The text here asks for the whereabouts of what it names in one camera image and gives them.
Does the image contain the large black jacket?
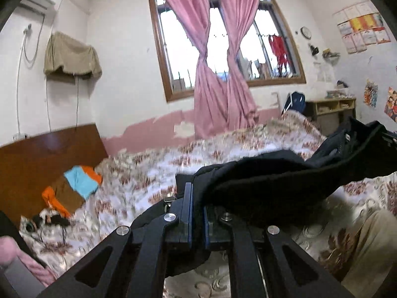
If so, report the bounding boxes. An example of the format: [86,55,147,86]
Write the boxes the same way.
[130,116,397,279]

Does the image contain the red clothes outside window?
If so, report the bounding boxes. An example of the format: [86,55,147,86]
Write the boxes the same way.
[268,35,291,77]

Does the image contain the floral bed cover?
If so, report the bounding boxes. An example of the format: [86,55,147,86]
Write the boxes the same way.
[20,111,396,282]

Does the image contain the pink curtain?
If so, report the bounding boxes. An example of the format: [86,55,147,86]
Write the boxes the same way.
[165,0,260,139]

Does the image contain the blue orange brown pillow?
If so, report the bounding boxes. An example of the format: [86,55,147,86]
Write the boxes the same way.
[42,165,103,218]

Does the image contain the blue white backpack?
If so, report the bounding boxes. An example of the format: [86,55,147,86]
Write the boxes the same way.
[281,92,306,114]

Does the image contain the wooden desk shelf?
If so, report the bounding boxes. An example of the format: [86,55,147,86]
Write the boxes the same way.
[303,98,356,136]

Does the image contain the wooden headboard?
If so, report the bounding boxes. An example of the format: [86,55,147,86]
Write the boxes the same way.
[0,124,108,227]

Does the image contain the beige trousers leg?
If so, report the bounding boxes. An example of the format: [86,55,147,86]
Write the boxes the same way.
[342,210,396,297]

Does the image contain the white air conditioner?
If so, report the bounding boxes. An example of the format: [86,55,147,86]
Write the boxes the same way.
[19,0,55,15]

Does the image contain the black headphones with cable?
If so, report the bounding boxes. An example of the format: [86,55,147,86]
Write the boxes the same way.
[25,214,71,233]

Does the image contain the olive cloth covered wall unit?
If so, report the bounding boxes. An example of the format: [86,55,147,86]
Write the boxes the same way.
[44,32,102,78]

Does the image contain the small wall shelf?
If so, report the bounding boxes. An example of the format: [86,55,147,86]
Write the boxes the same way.
[322,48,340,61]

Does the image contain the colourful wall poster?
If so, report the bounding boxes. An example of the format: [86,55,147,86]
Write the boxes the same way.
[363,79,379,108]

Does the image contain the round wall clock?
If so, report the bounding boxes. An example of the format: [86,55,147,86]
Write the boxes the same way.
[300,26,312,40]

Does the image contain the certificates on wall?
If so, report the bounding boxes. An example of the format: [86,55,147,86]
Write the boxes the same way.
[332,0,392,55]

